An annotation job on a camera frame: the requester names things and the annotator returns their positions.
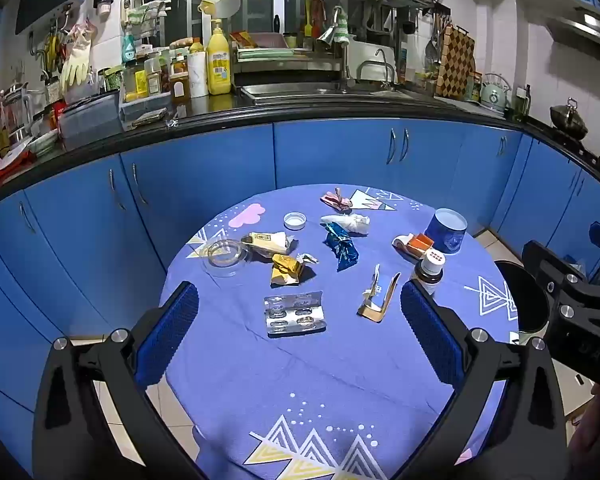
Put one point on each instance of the torn cardboard packaging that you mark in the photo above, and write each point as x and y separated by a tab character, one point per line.
377	296

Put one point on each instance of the yellow wrapper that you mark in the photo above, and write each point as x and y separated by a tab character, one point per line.
285	270

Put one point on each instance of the white bottle cap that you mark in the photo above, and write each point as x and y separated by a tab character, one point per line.
295	220

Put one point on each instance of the checkered cutting board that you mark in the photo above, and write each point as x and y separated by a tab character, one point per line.
455	62

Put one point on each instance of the black wok with lid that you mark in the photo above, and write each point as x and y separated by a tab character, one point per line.
570	121

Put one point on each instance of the green glass bottle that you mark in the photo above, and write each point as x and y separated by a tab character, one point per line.
521	104

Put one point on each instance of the yellow rubber gloves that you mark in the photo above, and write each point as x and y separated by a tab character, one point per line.
77	62

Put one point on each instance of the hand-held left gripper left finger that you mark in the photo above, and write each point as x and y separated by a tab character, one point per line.
172	325

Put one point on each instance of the blue printed tablecloth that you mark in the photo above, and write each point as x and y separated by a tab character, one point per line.
300	370

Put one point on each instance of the white and yellow tube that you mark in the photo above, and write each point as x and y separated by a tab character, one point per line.
267	242

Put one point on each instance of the pink wrapper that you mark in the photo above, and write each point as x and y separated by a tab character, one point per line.
337	200

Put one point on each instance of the orange and white small carton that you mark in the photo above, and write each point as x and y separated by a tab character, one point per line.
412	246

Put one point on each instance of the black trash bin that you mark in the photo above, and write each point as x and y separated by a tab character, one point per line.
522	305

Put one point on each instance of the silver blister pack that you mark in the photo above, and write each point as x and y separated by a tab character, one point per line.
295	312

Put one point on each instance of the red snack packet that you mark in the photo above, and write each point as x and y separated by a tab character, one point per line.
2	161

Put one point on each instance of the clear plastic tray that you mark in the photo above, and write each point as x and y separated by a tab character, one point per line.
145	107

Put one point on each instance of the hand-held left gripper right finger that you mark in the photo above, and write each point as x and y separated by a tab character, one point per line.
430	330

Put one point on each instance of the black kitchen countertop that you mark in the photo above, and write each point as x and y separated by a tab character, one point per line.
230	114

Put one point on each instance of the range hood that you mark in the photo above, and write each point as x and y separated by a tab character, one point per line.
580	22

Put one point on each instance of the blue cylindrical can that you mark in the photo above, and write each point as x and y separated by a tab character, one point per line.
446	232

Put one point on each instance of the green hanging towel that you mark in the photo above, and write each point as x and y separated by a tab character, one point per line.
341	25

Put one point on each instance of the amber jar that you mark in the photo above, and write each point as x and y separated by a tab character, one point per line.
180	89

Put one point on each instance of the glass french press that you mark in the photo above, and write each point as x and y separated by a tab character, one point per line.
15	110

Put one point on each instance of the grey plastic storage box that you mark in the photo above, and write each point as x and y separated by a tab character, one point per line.
90	117

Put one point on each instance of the pale hanging pot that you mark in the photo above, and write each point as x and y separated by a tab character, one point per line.
223	2

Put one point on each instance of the brown medicine bottle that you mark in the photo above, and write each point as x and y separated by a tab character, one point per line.
429	272

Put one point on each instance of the mint green kettle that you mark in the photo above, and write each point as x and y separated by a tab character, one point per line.
495	94

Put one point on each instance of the blue foil wrapper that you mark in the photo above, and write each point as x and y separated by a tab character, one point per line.
341	247

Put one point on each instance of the yellow dish soap bottle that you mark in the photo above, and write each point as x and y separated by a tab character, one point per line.
218	62

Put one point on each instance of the kitchen window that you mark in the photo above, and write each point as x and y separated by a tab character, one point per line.
180	5

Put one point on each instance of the chrome faucet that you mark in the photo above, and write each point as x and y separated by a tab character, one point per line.
382	65

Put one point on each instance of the group of condiment jars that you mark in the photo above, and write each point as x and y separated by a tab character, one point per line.
145	77

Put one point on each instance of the blue kitchen cabinets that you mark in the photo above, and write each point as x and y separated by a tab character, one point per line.
330	155

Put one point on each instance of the dark sponge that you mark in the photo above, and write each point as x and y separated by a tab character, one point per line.
150	118

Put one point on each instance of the white tissue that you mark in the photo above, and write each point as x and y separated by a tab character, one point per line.
350	222

